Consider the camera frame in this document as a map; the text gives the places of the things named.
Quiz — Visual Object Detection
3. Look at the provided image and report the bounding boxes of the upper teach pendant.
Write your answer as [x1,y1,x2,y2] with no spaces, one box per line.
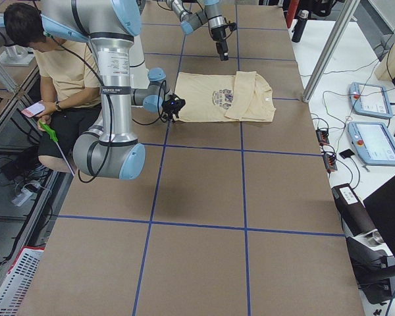
[348,82,393,119]

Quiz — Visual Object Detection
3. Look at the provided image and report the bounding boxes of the teach pendant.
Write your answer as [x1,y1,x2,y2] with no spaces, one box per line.
[348,82,393,119]
[347,122,395,166]

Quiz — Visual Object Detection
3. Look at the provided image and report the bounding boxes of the smartphone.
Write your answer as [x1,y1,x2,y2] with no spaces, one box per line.
[21,102,45,118]

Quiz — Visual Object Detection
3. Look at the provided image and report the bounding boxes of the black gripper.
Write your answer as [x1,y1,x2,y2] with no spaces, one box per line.
[161,94,186,122]
[210,21,237,61]

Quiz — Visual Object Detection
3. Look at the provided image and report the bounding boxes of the red fire extinguisher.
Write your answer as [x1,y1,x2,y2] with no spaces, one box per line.
[285,0,300,28]

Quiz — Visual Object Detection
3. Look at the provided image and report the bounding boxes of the brown paper table cover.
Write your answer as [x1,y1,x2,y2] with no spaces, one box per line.
[19,2,364,315]

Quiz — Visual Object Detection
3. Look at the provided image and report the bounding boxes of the seated person beige shirt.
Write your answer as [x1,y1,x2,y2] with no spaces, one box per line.
[4,3,101,172]

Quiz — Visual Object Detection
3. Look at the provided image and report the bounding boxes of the aluminium frame post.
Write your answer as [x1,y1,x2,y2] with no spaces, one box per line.
[302,0,360,103]

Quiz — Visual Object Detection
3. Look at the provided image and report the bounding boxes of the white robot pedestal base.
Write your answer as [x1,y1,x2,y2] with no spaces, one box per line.
[129,36,148,72]

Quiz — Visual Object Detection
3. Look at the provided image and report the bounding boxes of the black device with label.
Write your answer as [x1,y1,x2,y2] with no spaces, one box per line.
[331,184,376,236]

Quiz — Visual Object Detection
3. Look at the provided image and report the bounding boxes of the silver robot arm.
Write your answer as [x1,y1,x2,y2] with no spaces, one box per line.
[41,1,186,180]
[157,0,237,61]

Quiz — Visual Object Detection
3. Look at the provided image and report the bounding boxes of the beige printed t-shirt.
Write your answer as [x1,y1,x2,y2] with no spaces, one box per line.
[175,71,276,122]

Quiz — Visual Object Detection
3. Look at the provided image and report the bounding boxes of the black water bottle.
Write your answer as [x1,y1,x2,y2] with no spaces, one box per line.
[292,10,309,43]

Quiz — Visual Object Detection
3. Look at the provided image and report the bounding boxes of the white power strip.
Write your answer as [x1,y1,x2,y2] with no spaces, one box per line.
[11,185,38,207]

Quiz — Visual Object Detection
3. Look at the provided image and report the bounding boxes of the lower teach pendant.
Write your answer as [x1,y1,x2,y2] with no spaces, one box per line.
[347,122,395,166]

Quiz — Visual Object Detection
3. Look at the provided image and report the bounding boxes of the green handled grabber tool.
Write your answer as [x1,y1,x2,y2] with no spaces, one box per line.
[38,120,75,177]

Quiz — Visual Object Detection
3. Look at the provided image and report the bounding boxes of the white plastic basket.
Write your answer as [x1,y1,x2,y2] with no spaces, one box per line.
[0,246,44,315]

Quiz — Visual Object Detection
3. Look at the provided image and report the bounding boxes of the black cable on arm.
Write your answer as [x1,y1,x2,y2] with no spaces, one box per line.
[42,31,169,184]

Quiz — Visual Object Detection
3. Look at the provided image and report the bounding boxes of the black monitor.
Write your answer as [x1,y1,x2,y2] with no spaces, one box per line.
[363,176,395,256]

